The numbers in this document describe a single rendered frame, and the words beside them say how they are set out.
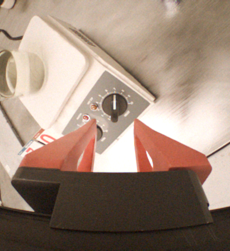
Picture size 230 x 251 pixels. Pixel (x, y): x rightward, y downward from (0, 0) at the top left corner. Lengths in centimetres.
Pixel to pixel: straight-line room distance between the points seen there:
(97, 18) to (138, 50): 9
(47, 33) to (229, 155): 30
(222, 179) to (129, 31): 27
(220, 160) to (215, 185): 5
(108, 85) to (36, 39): 12
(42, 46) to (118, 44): 11
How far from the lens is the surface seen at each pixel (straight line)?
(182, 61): 23
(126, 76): 19
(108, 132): 22
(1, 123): 52
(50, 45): 21
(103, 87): 19
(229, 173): 27
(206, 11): 25
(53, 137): 32
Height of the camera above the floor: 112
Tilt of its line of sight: 62 degrees down
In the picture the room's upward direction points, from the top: 122 degrees counter-clockwise
